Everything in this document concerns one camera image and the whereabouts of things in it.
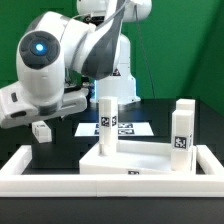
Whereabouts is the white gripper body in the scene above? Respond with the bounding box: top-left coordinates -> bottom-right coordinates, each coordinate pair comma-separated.
0,82 -> 88,129

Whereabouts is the white desk top tray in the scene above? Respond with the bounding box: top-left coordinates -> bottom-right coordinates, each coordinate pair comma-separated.
79,140 -> 196,175

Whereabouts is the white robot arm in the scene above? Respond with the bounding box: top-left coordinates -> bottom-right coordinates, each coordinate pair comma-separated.
0,0 -> 152,128

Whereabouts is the marker tag sheet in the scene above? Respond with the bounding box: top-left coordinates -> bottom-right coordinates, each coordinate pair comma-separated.
75,122 -> 154,137

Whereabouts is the white U-shaped frame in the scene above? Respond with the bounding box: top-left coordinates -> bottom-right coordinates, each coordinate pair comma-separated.
0,145 -> 224,197

